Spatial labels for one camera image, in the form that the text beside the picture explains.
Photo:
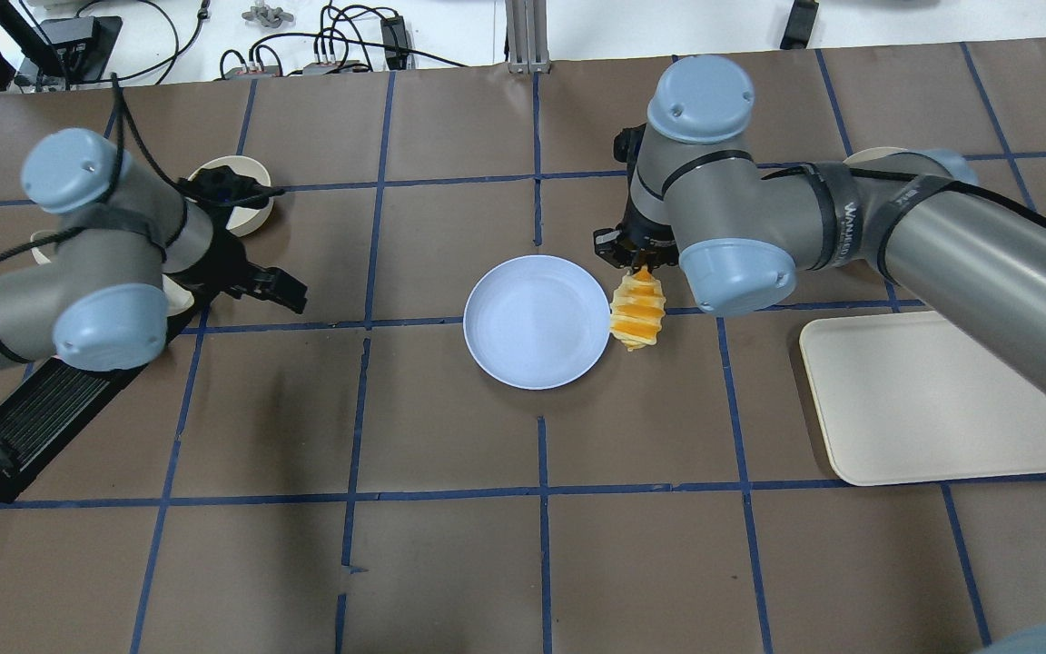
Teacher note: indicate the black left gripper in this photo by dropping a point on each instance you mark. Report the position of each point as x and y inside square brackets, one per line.
[225, 261]

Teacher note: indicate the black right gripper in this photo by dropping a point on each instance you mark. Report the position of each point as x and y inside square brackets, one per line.
[643, 238]

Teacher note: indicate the striped orange bread roll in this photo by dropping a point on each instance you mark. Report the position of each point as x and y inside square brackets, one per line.
[637, 310]

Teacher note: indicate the blue plate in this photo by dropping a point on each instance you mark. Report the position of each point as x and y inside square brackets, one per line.
[536, 322]

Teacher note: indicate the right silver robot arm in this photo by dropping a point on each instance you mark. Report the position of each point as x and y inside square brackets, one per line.
[697, 200]

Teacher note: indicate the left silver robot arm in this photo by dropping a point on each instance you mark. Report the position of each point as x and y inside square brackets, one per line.
[100, 305]

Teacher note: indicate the cream plate in rack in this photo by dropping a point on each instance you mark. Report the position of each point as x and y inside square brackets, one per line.
[178, 298]

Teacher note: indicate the white round plate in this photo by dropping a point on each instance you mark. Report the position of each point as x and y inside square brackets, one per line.
[872, 154]

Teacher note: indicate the cream bowl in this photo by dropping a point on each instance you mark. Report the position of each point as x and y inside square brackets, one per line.
[241, 182]

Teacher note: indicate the white rectangular tray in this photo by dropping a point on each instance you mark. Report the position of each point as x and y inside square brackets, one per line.
[907, 397]

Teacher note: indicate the black dish rack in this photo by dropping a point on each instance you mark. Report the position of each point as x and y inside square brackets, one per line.
[45, 413]

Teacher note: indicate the aluminium frame post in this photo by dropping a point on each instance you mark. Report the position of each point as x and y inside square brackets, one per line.
[527, 37]

